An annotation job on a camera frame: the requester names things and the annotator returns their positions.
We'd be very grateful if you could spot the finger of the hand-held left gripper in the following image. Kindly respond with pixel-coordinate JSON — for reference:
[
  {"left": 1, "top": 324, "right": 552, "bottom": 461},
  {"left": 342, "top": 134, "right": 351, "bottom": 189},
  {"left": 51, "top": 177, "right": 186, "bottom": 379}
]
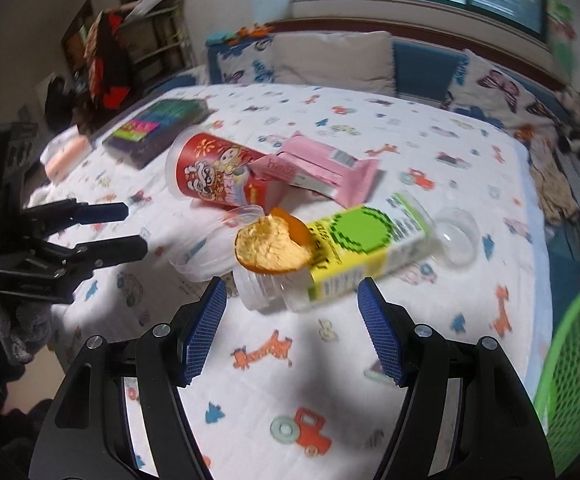
[
  {"left": 40, "top": 235, "right": 149, "bottom": 282},
  {"left": 22, "top": 199, "right": 131, "bottom": 239}
]

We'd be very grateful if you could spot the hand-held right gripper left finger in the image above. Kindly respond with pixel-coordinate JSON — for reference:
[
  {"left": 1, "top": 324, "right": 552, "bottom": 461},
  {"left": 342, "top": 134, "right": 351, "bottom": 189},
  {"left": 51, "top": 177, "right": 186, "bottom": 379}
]
[{"left": 27, "top": 275, "right": 229, "bottom": 480}]

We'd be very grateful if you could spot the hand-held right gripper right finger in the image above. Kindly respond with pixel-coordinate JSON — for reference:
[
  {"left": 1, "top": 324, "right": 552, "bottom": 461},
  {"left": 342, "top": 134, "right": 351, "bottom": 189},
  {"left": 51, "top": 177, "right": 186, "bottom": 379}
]
[{"left": 356, "top": 276, "right": 556, "bottom": 480}]

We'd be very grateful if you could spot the clear plastic bottle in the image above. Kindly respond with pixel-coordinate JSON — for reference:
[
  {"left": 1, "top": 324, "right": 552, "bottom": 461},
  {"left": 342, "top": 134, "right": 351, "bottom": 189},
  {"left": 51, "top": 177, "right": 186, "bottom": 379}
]
[{"left": 232, "top": 260, "right": 317, "bottom": 314}]

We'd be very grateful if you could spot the orange peel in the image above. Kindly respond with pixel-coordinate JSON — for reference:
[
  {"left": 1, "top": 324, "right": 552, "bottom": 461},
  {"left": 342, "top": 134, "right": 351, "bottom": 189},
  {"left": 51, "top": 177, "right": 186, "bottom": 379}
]
[{"left": 234, "top": 208, "right": 317, "bottom": 276}]

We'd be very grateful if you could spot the green plastic mesh basket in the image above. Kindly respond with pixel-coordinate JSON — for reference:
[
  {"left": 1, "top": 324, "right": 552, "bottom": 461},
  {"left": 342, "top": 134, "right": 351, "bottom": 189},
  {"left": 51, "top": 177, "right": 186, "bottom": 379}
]
[{"left": 534, "top": 282, "right": 580, "bottom": 467}]

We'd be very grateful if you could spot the person's left forearm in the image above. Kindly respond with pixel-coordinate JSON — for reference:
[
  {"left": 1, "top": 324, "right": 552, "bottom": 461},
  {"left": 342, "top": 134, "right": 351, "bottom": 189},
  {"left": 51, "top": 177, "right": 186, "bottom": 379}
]
[{"left": 0, "top": 280, "right": 54, "bottom": 367}]

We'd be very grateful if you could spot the peach soft toy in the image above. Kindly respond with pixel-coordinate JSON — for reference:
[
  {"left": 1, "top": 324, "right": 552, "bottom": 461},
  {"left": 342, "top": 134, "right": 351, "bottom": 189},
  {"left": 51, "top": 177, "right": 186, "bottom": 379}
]
[{"left": 40, "top": 127, "right": 94, "bottom": 184}]

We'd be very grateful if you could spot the clear plastic container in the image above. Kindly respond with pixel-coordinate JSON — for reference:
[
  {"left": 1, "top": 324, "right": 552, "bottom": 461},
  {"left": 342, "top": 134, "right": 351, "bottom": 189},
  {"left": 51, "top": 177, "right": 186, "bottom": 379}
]
[{"left": 169, "top": 205, "right": 265, "bottom": 282}]

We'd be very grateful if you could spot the white cartoon printed blanket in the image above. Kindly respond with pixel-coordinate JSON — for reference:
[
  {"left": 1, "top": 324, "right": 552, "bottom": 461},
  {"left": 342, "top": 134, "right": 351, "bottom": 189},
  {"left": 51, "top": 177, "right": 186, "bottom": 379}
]
[{"left": 45, "top": 82, "right": 556, "bottom": 480}]

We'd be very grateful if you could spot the yellow green labelled bottle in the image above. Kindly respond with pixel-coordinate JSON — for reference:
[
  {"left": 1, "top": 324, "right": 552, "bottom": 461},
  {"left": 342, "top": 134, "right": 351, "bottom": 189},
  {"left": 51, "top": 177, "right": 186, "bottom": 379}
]
[{"left": 306, "top": 191, "right": 436, "bottom": 304}]

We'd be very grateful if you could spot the dark box with colourful print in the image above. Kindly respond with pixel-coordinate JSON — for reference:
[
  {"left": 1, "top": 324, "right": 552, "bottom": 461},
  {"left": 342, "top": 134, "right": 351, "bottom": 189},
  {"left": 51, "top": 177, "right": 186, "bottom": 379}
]
[{"left": 102, "top": 99, "right": 209, "bottom": 169}]

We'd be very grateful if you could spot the black bag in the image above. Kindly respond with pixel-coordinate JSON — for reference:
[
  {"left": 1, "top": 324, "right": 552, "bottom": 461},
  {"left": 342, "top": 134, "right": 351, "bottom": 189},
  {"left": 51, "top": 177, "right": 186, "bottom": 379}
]
[{"left": 45, "top": 75, "right": 97, "bottom": 127}]

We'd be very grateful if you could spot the clear plastic cup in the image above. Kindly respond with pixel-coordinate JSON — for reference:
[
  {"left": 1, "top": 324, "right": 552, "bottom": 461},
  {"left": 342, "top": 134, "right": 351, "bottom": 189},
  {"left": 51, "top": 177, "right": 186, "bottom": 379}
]
[{"left": 432, "top": 208, "right": 481, "bottom": 267}]

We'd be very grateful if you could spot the red snack cup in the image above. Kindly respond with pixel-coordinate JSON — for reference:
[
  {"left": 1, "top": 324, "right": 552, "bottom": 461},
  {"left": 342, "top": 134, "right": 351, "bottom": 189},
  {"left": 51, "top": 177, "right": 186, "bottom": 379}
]
[{"left": 166, "top": 127, "right": 291, "bottom": 212}]

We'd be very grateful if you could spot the red and black garment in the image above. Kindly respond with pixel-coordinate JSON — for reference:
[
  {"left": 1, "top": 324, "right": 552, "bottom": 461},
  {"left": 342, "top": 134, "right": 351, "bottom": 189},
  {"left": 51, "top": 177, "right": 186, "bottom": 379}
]
[{"left": 84, "top": 10, "right": 137, "bottom": 112}]

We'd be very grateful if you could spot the pink snack wrapper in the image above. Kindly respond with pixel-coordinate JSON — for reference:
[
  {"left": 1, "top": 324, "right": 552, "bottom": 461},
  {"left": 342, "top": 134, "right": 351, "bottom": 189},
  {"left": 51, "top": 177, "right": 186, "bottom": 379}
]
[{"left": 247, "top": 131, "right": 381, "bottom": 209}]

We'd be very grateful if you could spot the dark wooden door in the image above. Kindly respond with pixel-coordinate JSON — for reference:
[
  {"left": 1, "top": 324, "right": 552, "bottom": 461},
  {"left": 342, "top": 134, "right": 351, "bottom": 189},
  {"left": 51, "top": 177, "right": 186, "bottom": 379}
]
[{"left": 61, "top": 0, "right": 96, "bottom": 77}]

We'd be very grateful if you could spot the metal shelf rack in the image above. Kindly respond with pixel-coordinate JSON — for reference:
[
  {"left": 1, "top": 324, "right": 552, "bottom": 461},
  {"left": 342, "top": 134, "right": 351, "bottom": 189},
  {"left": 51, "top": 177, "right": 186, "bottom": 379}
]
[{"left": 120, "top": 0, "right": 197, "bottom": 92}]

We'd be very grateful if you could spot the small butterfly print pillow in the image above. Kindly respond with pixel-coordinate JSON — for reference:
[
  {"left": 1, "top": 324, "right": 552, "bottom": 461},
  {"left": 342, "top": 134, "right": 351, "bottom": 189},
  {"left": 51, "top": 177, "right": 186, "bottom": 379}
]
[{"left": 215, "top": 37, "right": 277, "bottom": 86}]

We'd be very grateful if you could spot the beige patterned garment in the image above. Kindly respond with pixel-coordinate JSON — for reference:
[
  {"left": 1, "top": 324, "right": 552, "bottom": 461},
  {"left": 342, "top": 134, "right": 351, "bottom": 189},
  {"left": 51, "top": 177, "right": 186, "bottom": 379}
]
[{"left": 527, "top": 125, "right": 580, "bottom": 227}]

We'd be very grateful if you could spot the orange toy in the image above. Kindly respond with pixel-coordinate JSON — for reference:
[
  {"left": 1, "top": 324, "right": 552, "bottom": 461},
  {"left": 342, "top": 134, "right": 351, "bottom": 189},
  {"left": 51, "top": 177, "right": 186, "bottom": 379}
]
[{"left": 237, "top": 22, "right": 273, "bottom": 39}]

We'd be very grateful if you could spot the blue cushion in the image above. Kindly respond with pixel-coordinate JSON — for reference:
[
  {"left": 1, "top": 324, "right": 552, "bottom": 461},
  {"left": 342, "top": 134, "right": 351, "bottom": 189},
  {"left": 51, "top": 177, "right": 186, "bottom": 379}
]
[{"left": 392, "top": 40, "right": 466, "bottom": 107}]

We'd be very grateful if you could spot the large butterfly print pillow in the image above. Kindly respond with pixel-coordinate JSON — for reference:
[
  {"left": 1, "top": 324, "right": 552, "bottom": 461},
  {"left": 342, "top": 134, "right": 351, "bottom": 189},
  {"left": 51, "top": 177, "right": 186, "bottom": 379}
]
[{"left": 444, "top": 50, "right": 570, "bottom": 132}]

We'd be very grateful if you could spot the beige pillow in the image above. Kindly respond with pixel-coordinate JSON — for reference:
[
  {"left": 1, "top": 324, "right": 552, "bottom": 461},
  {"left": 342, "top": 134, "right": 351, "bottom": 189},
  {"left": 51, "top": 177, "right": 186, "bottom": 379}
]
[{"left": 270, "top": 31, "right": 399, "bottom": 97}]

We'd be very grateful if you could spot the green paper decoration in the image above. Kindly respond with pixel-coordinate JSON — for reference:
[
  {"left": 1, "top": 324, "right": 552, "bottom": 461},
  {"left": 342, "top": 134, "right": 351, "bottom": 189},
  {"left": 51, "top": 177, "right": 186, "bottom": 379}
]
[{"left": 544, "top": 0, "right": 579, "bottom": 87}]

